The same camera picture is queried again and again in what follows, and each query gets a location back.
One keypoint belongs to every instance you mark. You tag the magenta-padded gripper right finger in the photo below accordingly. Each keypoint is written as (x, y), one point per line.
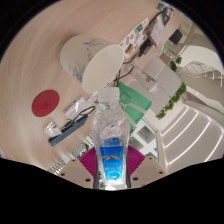
(148, 168)

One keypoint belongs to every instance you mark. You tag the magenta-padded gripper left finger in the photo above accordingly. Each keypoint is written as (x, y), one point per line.
(77, 171)

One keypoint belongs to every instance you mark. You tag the clear blue-labelled water bottle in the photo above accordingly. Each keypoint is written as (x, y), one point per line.
(111, 146)

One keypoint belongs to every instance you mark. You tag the small white packet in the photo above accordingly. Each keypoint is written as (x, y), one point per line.
(76, 107)

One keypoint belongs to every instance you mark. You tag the green tote bag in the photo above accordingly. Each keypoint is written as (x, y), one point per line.
(135, 100)

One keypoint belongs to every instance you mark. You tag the flat round red coaster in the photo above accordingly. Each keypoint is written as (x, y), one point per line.
(45, 103)

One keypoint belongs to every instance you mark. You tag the clear tumbler with white lid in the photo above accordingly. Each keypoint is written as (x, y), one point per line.
(148, 81)

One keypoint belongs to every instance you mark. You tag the white ceramic mug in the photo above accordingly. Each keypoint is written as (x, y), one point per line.
(80, 56)

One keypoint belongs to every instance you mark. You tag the colourful sticker sheet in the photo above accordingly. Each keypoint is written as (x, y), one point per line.
(135, 35)

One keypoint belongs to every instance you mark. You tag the black chair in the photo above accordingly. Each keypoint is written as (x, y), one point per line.
(176, 36)

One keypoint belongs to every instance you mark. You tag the open white booklet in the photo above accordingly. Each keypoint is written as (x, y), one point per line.
(156, 31)

